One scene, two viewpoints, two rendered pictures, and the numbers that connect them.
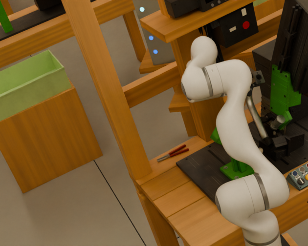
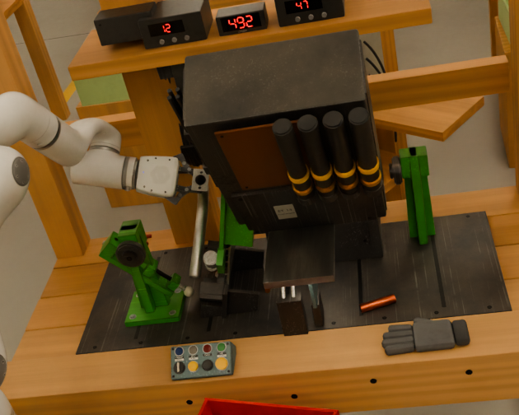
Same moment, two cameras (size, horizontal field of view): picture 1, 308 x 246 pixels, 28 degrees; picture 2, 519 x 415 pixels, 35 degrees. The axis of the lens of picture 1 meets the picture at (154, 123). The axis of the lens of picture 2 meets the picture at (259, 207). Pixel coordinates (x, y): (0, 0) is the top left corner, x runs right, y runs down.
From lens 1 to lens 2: 157 cm
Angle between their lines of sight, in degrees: 23
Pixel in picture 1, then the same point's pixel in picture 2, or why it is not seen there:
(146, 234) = not seen: hidden behind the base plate
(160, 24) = (90, 48)
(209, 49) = not seen: outside the picture
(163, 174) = (87, 267)
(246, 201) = not seen: outside the picture
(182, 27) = (99, 62)
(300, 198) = (171, 392)
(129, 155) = (46, 222)
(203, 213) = (59, 347)
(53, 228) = not seen: hidden behind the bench
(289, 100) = (229, 234)
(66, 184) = (160, 217)
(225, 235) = (35, 394)
